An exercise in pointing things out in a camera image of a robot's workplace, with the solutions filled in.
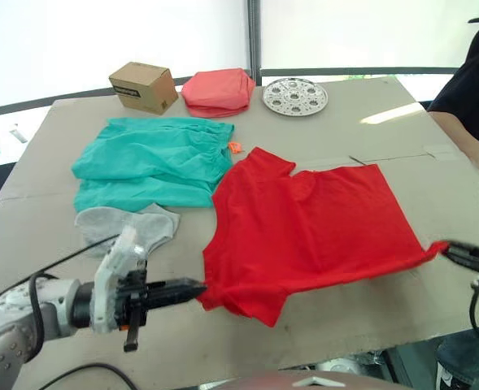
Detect grey sock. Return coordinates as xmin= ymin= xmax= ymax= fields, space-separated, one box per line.
xmin=74 ymin=206 xmax=171 ymax=258
xmin=137 ymin=202 xmax=182 ymax=245

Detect teal shorts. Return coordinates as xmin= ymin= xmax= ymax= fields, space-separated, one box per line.
xmin=71 ymin=116 xmax=237 ymax=213

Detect brown cardboard table cover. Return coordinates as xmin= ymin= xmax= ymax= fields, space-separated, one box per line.
xmin=0 ymin=76 xmax=479 ymax=385

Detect red t-shirt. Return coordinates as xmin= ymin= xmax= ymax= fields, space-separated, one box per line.
xmin=196 ymin=146 xmax=450 ymax=329

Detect person's blue jeans leg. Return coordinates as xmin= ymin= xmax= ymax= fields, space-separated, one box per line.
xmin=435 ymin=323 xmax=479 ymax=390

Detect dark window frame post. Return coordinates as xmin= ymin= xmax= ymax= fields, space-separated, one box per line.
xmin=245 ymin=0 xmax=263 ymax=85

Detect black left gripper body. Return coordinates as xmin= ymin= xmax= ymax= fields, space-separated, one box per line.
xmin=115 ymin=269 xmax=151 ymax=353

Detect black loose cable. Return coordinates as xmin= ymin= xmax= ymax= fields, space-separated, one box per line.
xmin=39 ymin=362 xmax=133 ymax=390

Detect small cardboard box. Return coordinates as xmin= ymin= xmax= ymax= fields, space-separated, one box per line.
xmin=108 ymin=61 xmax=180 ymax=116

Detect folded coral cloth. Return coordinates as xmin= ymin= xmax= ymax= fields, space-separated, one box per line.
xmin=181 ymin=67 xmax=257 ymax=119

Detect perforated metal steamer plate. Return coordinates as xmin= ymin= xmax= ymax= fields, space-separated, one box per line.
xmin=262 ymin=76 xmax=330 ymax=118

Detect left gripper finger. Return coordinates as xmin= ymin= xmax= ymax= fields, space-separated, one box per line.
xmin=146 ymin=288 xmax=209 ymax=314
xmin=146 ymin=277 xmax=209 ymax=298

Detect person in black shirt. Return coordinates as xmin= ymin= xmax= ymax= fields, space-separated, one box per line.
xmin=427 ymin=15 xmax=479 ymax=160

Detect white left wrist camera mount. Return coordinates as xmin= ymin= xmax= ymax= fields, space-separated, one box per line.
xmin=92 ymin=225 xmax=151 ymax=335

